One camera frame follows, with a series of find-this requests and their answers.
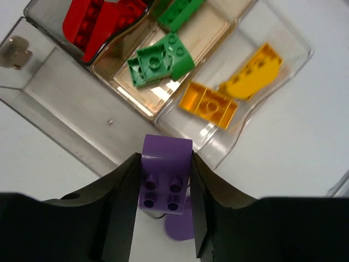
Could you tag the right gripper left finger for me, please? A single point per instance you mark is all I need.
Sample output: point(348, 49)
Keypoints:
point(94, 223)

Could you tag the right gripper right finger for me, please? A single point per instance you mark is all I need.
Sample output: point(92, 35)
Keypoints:
point(230, 225)

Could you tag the purple small lego brick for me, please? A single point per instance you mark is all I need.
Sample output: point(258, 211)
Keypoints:
point(165, 168)

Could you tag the yellow square lego brick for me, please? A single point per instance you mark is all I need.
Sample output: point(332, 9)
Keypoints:
point(208, 104)

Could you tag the yellow rounded lego brick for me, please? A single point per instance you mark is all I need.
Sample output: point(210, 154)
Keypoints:
point(260, 71)

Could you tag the green lego brick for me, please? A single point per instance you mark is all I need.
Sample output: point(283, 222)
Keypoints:
point(179, 58)

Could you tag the red long lego brick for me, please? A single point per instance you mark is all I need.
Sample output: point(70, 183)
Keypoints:
point(80, 21)

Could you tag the green lego plate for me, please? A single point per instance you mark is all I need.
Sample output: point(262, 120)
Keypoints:
point(178, 13)

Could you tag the purple rounded lego brick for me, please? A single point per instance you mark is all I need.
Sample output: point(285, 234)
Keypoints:
point(180, 227)

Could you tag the green small lego cube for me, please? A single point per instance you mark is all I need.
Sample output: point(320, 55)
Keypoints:
point(140, 77)

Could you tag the long clear tray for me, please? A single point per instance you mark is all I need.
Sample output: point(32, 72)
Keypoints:
point(56, 95)

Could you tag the clear container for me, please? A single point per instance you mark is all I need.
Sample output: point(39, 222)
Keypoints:
point(262, 23)

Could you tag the amber container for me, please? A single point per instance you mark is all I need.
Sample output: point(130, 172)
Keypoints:
point(201, 35)

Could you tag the smoky grey container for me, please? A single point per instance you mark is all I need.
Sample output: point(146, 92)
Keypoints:
point(48, 16)

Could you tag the aluminium table rail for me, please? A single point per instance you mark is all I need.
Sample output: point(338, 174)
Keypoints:
point(341, 188)

